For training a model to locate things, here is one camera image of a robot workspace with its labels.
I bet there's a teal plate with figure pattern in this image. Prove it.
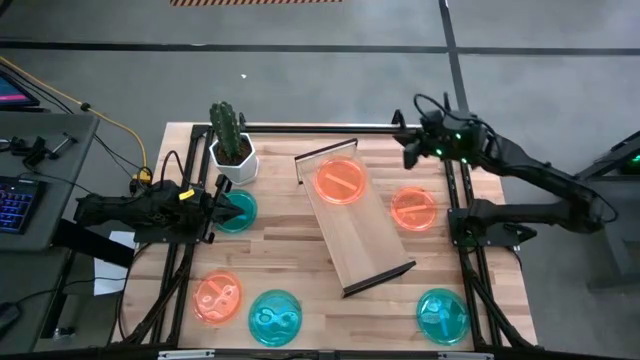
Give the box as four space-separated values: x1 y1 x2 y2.
415 287 472 347

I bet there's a backlit black keyboard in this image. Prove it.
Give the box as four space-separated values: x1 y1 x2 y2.
0 175 47 236

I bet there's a grey side desk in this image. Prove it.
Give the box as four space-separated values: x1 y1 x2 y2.
0 112 101 252

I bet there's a black aluminium table frame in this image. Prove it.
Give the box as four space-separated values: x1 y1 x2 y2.
110 112 540 360

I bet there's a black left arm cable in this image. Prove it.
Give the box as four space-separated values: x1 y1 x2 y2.
158 149 187 187

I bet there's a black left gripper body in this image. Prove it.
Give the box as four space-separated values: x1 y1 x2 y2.
191 174 233 245

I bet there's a computer monitor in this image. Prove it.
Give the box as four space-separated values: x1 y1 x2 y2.
0 67 41 109

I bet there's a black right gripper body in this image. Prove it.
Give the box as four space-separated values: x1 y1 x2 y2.
404 107 490 169

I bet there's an orange plate with swirl pattern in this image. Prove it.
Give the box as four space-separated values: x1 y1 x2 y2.
191 269 245 328

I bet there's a teal plate with swirl pattern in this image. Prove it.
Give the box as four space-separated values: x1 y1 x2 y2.
247 288 304 348

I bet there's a white paper sheet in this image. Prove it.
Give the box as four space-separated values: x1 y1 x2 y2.
92 229 138 298

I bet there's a black clamp tool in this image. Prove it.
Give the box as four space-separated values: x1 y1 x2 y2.
8 131 80 170

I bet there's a wooden shelf with dark ends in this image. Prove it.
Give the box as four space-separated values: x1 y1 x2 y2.
293 137 418 300

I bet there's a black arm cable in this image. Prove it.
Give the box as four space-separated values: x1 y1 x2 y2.
412 91 452 122
158 149 187 187

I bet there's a silver frame bracket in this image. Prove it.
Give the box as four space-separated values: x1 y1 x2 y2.
437 351 495 360
157 349 217 360

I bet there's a white hexagonal plant pot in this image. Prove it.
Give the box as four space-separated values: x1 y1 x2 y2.
208 132 261 187

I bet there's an orange plate with short stripe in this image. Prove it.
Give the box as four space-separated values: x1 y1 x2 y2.
389 186 439 233

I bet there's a green cactus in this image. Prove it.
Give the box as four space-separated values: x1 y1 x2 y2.
208 100 243 166

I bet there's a yellow cable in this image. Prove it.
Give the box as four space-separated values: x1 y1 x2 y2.
0 55 154 182

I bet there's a black equipment with green light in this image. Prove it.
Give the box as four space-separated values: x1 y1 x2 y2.
573 129 640 177

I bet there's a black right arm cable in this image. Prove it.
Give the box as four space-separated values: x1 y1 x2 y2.
412 91 452 122

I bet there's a black flat panel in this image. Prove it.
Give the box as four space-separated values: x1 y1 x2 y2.
51 218 137 270

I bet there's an orange plate with wide stripe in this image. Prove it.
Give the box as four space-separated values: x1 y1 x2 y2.
312 155 368 206

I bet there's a teal plate with plain stripe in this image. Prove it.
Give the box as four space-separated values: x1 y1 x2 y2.
214 188 259 235

